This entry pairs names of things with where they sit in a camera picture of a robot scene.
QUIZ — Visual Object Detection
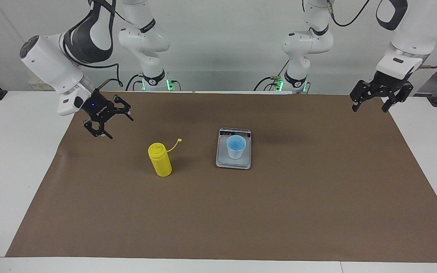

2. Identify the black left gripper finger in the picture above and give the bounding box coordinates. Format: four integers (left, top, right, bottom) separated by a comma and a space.
350, 80, 373, 112
382, 84, 413, 112

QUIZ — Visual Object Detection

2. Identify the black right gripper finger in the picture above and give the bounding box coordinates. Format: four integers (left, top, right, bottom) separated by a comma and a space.
113, 95, 134, 122
84, 121, 113, 140

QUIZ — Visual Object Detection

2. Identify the yellow squeeze bottle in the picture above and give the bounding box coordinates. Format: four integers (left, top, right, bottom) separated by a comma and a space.
148, 138, 182, 177

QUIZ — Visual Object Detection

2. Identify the light blue plastic cup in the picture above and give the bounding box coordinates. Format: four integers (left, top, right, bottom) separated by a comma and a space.
226, 135, 247, 160

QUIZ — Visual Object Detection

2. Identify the silver digital kitchen scale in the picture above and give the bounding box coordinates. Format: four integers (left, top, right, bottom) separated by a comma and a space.
215, 128, 252, 170

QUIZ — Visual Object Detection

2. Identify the white power strip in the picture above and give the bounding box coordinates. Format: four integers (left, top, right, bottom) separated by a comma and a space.
29, 80, 58, 91

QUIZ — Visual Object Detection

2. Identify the brown paper mat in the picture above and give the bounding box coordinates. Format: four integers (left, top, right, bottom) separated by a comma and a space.
5, 91, 437, 263

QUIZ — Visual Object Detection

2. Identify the black base cable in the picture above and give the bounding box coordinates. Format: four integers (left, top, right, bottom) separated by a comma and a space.
253, 59, 291, 91
126, 73, 145, 91

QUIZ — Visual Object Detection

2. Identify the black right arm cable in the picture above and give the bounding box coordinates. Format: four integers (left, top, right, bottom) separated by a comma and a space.
63, 0, 143, 88

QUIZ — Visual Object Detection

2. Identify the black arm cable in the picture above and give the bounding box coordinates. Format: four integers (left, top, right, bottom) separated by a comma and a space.
327, 0, 437, 69
63, 0, 143, 88

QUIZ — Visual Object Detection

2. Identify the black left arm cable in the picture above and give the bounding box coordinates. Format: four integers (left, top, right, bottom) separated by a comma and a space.
327, 0, 437, 69

